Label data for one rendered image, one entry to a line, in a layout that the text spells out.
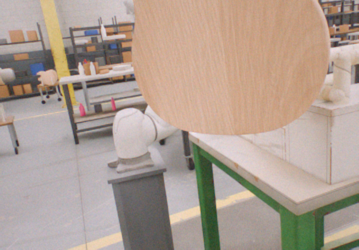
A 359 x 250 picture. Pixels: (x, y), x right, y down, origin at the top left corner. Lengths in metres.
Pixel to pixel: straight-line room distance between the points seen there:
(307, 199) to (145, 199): 0.93
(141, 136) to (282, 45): 1.02
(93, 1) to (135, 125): 10.57
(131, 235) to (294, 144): 1.01
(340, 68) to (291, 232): 0.36
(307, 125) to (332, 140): 0.07
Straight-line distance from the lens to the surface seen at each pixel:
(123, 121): 1.38
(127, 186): 1.43
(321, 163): 0.74
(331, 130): 0.69
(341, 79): 0.70
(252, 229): 2.14
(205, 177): 1.14
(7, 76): 0.63
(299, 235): 0.73
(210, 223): 1.25
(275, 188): 0.71
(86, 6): 11.77
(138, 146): 1.41
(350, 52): 0.71
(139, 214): 1.50
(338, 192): 0.74
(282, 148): 0.84
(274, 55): 0.49
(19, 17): 11.76
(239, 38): 0.50
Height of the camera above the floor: 1.28
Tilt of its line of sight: 15 degrees down
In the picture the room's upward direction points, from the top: 7 degrees counter-clockwise
